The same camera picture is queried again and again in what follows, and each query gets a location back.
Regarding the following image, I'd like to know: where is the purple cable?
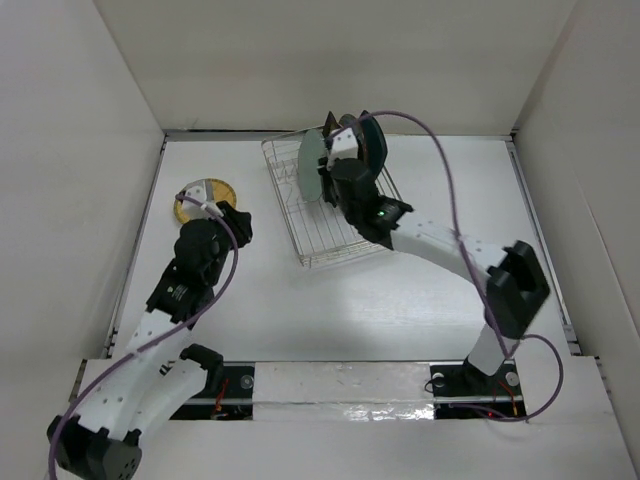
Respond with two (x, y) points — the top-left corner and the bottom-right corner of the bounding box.
(47, 195), (240, 474)
(327, 110), (565, 424)

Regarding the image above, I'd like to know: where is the light green round plate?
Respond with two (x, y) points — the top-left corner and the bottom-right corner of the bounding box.
(298, 129), (326, 202)

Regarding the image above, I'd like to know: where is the beige bird plate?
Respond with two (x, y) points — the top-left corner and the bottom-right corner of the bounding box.
(360, 129), (369, 165)

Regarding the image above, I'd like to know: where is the yellow woven round plate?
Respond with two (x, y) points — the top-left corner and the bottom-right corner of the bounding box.
(173, 178), (237, 224)

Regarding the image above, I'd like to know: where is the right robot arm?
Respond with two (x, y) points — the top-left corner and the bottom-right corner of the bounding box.
(318, 158), (550, 393)

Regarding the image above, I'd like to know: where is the black and amber square plate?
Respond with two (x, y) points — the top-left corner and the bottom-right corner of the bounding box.
(322, 111), (340, 139)

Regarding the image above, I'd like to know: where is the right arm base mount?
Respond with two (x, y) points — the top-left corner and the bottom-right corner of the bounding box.
(424, 361), (527, 420)

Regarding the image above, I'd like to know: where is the wire dish rack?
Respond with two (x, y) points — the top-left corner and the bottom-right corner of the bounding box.
(261, 131), (383, 268)

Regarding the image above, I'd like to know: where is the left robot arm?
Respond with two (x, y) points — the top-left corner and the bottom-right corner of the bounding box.
(47, 201), (253, 479)

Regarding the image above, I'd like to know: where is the teal square plate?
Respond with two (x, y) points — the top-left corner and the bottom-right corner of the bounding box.
(359, 110), (388, 178)

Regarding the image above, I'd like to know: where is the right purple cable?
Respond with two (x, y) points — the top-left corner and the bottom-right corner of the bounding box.
(327, 110), (565, 424)

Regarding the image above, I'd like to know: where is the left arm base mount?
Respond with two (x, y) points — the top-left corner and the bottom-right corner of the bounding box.
(170, 363), (255, 421)

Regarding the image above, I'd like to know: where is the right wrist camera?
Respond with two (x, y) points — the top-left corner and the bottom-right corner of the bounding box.
(326, 128), (360, 164)

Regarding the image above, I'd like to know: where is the dark teal floral plate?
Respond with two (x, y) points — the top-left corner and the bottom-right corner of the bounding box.
(339, 114), (360, 129)

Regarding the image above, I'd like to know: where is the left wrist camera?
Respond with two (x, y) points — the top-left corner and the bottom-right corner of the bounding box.
(173, 179), (223, 224)

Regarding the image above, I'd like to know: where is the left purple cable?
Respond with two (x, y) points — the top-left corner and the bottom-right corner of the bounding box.
(47, 195), (240, 474)

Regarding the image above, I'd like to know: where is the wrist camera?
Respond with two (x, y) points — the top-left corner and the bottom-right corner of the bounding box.
(173, 179), (223, 224)
(326, 128), (360, 164)

